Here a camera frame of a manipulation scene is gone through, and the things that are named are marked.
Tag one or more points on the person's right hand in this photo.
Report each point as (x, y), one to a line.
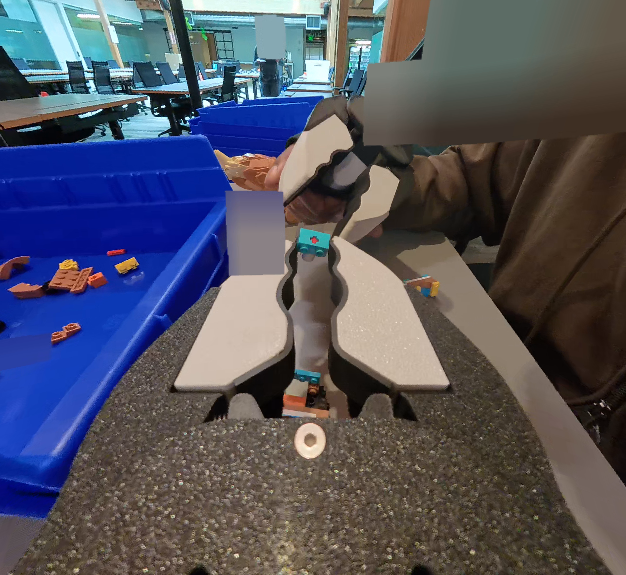
(313, 211)

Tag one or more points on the toy bricks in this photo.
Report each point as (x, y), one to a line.
(68, 280)

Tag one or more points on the small multicoloured toy brick block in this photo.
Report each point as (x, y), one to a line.
(421, 287)

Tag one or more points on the blue plastic bin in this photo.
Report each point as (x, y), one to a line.
(98, 340)
(254, 125)

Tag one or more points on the teal toy brick red cross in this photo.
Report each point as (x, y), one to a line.
(313, 241)

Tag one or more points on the blue orange toy brick assembly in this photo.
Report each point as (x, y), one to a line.
(303, 394)

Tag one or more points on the person's right forearm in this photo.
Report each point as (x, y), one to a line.
(450, 189)

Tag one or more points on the brown toy brick model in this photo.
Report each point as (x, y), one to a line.
(249, 169)

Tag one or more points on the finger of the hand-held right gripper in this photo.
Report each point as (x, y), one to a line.
(313, 150)
(380, 194)

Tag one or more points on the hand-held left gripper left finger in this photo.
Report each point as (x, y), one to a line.
(240, 335)

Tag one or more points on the black metal post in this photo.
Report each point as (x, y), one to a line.
(181, 27)

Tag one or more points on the long wooden office table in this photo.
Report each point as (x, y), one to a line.
(196, 86)
(59, 106)

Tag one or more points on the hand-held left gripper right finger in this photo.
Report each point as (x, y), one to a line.
(386, 335)

